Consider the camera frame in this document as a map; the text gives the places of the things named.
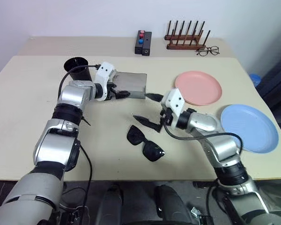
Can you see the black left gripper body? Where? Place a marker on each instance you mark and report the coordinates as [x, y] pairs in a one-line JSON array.
[[111, 91]]

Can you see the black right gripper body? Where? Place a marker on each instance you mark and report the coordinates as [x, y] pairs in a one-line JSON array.
[[167, 116]]

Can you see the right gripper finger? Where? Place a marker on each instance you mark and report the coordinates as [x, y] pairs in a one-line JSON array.
[[146, 121], [154, 96]]

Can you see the grey glasses case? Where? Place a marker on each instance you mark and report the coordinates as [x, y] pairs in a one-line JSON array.
[[131, 84]]

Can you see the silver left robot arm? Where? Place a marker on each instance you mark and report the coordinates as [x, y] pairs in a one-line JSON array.
[[68, 96]]

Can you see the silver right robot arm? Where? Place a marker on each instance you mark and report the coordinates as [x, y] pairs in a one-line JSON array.
[[201, 122]]

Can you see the black plastic cup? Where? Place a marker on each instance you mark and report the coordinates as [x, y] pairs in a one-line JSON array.
[[79, 72]]

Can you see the black sunglasses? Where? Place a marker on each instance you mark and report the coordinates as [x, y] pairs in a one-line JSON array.
[[135, 136]]

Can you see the black marker holder box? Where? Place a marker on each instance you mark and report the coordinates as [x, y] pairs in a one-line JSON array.
[[138, 49]]

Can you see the black rectangular box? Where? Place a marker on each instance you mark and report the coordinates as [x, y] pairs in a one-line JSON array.
[[146, 50]]

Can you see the blue marker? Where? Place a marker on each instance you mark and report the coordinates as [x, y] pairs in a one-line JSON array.
[[140, 42]]

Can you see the pink plate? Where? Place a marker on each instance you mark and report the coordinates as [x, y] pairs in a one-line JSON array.
[[199, 86]]

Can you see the brown wooden dish rack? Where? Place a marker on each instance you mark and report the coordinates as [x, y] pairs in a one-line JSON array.
[[185, 46]]

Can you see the black-rimmed clear eyeglasses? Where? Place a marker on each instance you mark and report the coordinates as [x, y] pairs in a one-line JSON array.
[[202, 52]]

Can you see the blue plate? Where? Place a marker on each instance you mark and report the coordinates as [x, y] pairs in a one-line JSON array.
[[248, 126]]

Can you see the blue-capped water bottle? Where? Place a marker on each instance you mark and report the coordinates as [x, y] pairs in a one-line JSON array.
[[254, 79]]

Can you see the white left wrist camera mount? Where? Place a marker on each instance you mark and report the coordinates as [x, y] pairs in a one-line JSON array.
[[105, 69]]

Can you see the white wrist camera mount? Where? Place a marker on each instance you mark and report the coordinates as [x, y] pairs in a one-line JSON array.
[[105, 69], [176, 99]]

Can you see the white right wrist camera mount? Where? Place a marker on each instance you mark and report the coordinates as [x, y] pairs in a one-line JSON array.
[[176, 99]]

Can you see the silver metal bracket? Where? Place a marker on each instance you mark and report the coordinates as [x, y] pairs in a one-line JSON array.
[[197, 213]]

